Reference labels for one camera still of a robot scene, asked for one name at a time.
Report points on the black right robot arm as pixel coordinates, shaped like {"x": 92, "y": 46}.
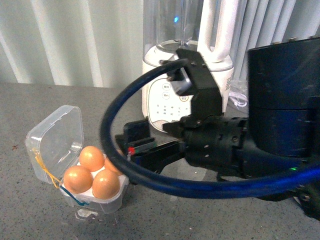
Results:
{"x": 273, "y": 154}

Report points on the clear plastic egg box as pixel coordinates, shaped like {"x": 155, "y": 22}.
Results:
{"x": 54, "y": 145}

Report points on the white Joyoung blender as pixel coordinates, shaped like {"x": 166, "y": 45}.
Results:
{"x": 203, "y": 26}

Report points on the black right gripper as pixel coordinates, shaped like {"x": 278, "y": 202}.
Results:
{"x": 221, "y": 144}

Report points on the brown egg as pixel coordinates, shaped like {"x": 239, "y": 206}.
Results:
{"x": 106, "y": 185}
{"x": 77, "y": 179}
{"x": 110, "y": 166}
{"x": 91, "y": 158}

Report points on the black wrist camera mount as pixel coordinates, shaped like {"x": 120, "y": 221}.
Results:
{"x": 195, "y": 79}

